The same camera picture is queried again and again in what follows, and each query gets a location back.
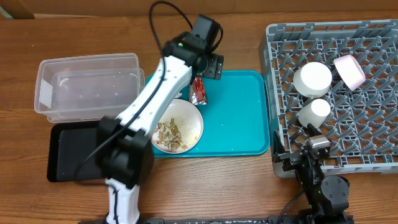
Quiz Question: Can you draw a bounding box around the white bowl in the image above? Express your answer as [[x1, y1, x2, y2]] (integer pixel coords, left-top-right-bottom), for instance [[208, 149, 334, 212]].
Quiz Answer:
[[293, 62, 332, 98]]

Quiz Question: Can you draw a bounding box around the grey dishwasher rack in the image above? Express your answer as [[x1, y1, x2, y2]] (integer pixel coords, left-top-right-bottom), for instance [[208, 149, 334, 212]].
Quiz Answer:
[[259, 20, 397, 175]]

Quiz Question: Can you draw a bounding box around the teal plastic tray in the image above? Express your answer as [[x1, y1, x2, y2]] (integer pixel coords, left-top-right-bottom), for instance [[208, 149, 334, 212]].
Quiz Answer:
[[152, 70, 270, 158]]

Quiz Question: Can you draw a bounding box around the peanut shells and rice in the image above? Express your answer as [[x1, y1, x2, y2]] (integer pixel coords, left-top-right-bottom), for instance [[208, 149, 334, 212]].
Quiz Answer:
[[152, 117, 202, 154]]

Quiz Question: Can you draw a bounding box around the black tray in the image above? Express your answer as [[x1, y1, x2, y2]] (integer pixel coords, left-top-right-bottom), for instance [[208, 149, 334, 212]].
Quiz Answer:
[[47, 121, 103, 182]]

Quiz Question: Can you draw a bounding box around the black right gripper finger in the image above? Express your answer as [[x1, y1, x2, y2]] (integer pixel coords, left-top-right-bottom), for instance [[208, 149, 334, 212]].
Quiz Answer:
[[307, 123, 322, 137], [273, 131, 285, 154]]

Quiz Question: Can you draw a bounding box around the white paper cup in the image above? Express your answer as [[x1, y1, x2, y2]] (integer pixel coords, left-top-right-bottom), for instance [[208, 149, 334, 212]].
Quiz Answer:
[[298, 98, 331, 128]]

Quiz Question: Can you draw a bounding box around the clear plastic bin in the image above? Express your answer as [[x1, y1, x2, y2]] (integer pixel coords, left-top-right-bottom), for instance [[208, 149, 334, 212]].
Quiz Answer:
[[34, 53, 145, 123]]

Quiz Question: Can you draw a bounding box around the white plate with food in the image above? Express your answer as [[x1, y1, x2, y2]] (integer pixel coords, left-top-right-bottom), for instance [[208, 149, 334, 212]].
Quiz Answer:
[[151, 99, 204, 155]]

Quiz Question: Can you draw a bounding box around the red foil snack wrapper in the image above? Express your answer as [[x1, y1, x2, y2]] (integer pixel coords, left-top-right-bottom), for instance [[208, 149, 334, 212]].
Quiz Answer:
[[189, 77, 208, 105]]

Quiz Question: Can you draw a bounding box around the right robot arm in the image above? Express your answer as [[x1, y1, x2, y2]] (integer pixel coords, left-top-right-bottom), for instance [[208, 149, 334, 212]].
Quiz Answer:
[[274, 123, 354, 224]]

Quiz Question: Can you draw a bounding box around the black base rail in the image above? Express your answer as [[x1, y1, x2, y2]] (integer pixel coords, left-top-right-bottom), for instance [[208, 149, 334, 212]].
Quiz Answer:
[[78, 215, 355, 224]]

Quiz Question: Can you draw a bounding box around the pink bowl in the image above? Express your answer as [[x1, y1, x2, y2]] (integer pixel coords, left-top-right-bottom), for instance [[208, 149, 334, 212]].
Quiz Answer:
[[333, 55, 366, 91]]

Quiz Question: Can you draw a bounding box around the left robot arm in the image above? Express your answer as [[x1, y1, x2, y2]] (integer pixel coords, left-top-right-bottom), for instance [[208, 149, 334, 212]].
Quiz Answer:
[[73, 15, 223, 223]]

